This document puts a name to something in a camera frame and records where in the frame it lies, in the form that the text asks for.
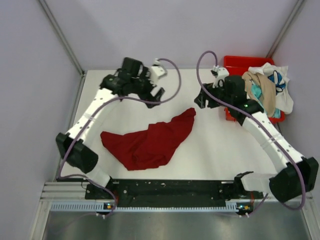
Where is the red plastic bin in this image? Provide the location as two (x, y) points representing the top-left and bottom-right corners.
(223, 55), (285, 124)

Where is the beige t-shirt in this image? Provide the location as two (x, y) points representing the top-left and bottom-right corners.
(241, 71), (276, 118)

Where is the dark red t-shirt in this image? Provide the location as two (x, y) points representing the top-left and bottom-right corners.
(100, 107), (196, 171)

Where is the grey slotted cable duct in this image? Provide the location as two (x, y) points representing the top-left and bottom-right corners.
(50, 201), (252, 213)

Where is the light blue t-shirt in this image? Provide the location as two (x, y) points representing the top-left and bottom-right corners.
(251, 84), (281, 119)

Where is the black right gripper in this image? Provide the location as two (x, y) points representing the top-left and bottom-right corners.
(194, 80), (233, 109)

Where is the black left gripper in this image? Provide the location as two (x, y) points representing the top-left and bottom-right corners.
(129, 67), (164, 108)

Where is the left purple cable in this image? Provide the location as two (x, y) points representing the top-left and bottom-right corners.
(56, 57), (182, 218)

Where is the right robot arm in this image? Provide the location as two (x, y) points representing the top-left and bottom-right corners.
(194, 75), (319, 206)

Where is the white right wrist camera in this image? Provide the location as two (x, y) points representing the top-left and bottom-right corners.
(211, 65), (230, 88)

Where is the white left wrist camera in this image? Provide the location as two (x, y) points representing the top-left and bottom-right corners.
(149, 58), (168, 85)

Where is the aluminium frame rail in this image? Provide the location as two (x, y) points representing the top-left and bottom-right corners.
(40, 181), (314, 201)

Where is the white t-shirt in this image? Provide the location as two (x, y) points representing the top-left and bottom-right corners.
(248, 62), (294, 115)

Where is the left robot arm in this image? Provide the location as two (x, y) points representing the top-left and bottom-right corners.
(55, 57), (168, 199)

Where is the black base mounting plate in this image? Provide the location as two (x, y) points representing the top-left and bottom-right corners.
(84, 178), (253, 208)

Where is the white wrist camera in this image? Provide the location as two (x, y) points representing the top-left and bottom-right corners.
(149, 58), (168, 85)
(211, 65), (230, 88)

